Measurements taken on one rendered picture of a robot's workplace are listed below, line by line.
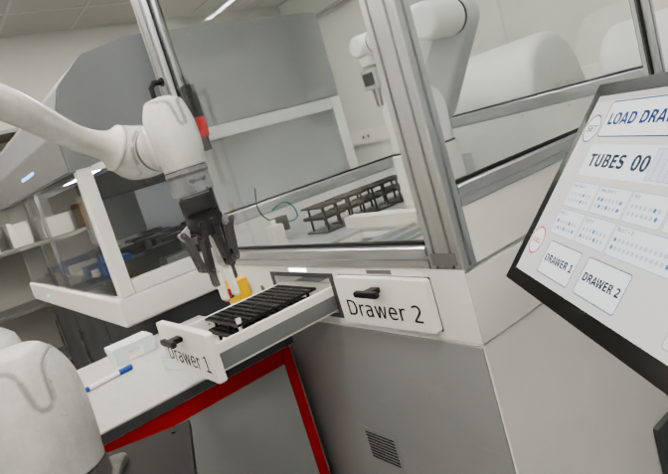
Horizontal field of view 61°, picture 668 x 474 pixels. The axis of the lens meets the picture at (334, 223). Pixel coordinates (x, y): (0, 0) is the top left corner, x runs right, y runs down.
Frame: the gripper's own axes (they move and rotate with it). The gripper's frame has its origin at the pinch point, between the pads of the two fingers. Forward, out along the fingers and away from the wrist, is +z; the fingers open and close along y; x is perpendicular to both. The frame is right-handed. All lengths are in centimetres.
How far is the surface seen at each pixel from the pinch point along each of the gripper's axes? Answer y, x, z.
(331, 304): 21.3, -4.5, 14.5
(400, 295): 21.1, -30.1, 10.7
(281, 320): 7.6, -4.3, 12.2
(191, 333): -10.9, 0.6, 6.9
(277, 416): 9.3, 19.5, 43.5
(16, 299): 3, 434, 32
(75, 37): 126, 433, -172
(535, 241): 18, -66, -1
